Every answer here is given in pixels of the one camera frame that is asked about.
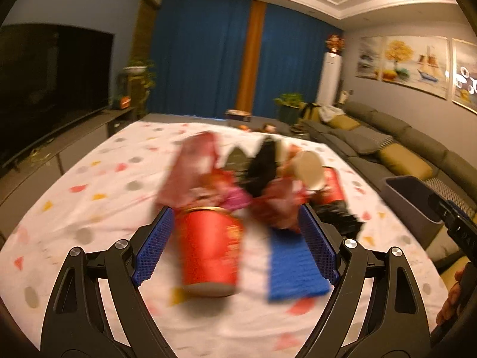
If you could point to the dark grey wrapper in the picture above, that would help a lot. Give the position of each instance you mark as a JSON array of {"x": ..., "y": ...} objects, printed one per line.
[{"x": 236, "y": 158}]

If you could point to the yellow and black bag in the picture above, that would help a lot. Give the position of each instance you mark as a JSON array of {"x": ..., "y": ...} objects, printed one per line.
[{"x": 310, "y": 111}]

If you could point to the small yellow cushion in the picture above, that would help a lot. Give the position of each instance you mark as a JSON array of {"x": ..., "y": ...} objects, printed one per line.
[{"x": 341, "y": 122}]

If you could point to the red crumpled wrapper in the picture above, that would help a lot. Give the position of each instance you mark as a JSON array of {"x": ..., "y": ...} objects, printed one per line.
[{"x": 279, "y": 205}]

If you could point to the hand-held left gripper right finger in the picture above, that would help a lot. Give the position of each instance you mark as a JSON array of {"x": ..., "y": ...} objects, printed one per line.
[{"x": 316, "y": 242}]

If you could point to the hanging plant on stand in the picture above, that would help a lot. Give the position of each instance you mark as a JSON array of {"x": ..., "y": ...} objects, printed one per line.
[{"x": 138, "y": 70}]

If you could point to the pink plastic wrapper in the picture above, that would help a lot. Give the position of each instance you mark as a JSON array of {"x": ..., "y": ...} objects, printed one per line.
[{"x": 192, "y": 167}]

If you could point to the red paper cup cream inside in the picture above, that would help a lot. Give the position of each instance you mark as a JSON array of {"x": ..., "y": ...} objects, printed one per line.
[{"x": 316, "y": 175}]

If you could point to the large yellow cushion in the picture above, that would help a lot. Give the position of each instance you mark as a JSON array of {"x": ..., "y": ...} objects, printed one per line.
[{"x": 400, "y": 160}]

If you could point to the blue curtain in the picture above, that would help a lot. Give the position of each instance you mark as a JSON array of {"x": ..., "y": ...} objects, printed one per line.
[
  {"x": 294, "y": 59},
  {"x": 201, "y": 56}
]

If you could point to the white standing air conditioner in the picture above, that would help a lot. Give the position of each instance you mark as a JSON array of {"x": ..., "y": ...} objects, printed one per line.
[{"x": 329, "y": 78}]

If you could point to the green potted plant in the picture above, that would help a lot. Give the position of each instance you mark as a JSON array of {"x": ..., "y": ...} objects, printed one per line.
[{"x": 289, "y": 106}]

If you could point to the dotted white tablecloth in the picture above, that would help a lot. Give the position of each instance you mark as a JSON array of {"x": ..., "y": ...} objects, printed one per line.
[{"x": 93, "y": 194}]

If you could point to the red pink snack wrapper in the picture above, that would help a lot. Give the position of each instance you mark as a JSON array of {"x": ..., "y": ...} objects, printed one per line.
[{"x": 223, "y": 190}]

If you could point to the white plastic bag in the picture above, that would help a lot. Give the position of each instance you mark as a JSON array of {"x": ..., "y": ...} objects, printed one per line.
[{"x": 331, "y": 112}]

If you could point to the person's right hand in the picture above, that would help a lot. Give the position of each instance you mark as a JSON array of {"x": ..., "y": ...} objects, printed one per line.
[{"x": 451, "y": 298}]

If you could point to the grey trash bin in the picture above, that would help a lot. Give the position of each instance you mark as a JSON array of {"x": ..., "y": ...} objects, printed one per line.
[{"x": 410, "y": 201}]

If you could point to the houndstooth pillow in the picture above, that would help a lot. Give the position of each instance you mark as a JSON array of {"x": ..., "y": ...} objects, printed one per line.
[
  {"x": 384, "y": 140},
  {"x": 441, "y": 186}
]

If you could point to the black plastic wrapper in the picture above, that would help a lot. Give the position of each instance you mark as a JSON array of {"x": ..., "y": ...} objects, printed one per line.
[{"x": 262, "y": 167}]

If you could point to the yellow tree sailboat painting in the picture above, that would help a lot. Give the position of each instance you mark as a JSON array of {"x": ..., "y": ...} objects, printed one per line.
[{"x": 415, "y": 65}]

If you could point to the red flower decoration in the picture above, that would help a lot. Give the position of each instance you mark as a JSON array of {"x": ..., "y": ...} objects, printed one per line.
[{"x": 334, "y": 43}]

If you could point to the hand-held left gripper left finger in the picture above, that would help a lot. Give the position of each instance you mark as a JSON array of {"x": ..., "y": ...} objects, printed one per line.
[{"x": 156, "y": 246}]

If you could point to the grey television cabinet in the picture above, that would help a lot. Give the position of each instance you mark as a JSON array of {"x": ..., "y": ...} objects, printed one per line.
[{"x": 74, "y": 140}]

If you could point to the grey cushion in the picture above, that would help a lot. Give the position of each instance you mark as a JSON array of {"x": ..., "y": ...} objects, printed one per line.
[{"x": 359, "y": 141}]

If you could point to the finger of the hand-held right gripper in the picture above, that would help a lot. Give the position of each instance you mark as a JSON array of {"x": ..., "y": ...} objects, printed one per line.
[{"x": 443, "y": 207}]

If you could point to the blue sponge cloth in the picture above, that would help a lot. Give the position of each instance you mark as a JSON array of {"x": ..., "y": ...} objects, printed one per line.
[{"x": 294, "y": 268}]

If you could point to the dark printed box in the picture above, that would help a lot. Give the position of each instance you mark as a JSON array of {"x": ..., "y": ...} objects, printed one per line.
[{"x": 238, "y": 114}]

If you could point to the grey sofa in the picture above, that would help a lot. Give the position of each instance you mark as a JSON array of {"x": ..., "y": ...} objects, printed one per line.
[{"x": 410, "y": 134}]

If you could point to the black crinkled bag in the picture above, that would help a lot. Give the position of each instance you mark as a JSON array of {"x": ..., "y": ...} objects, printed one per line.
[{"x": 339, "y": 216}]

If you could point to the black television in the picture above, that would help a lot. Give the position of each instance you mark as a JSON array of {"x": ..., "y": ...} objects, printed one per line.
[{"x": 48, "y": 93}]

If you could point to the small orange box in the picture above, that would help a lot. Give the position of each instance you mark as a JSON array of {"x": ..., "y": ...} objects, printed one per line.
[{"x": 123, "y": 101}]

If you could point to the grey landscape painting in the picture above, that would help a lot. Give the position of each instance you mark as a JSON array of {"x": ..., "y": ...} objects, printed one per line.
[{"x": 369, "y": 57}]

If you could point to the orange curtain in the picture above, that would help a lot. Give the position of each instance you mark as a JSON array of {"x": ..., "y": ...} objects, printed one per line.
[{"x": 251, "y": 59}]

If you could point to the blue white framed painting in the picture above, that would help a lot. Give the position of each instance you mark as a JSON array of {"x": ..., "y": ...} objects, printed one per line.
[{"x": 465, "y": 76}]

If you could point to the red cup with gold print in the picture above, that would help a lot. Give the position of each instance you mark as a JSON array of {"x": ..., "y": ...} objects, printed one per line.
[{"x": 208, "y": 246}]

